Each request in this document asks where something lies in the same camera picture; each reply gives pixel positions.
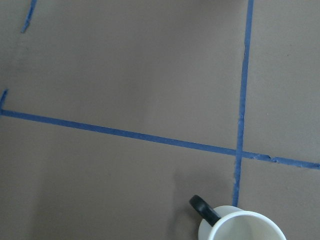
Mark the white mug black handle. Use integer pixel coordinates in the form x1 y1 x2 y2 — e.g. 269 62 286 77
189 195 287 240

